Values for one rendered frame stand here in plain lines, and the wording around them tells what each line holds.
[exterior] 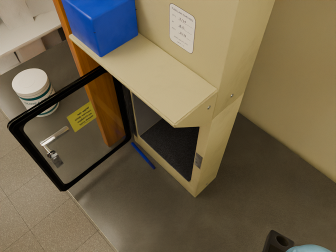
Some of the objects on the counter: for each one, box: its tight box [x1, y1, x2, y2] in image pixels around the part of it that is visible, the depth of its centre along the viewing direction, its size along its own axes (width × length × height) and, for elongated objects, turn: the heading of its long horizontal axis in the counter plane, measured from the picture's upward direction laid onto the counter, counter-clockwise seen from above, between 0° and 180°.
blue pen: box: [131, 142, 156, 170], centre depth 109 cm, size 1×14×1 cm, turn 40°
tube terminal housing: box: [130, 0, 275, 198], centre depth 80 cm, size 25×32×77 cm
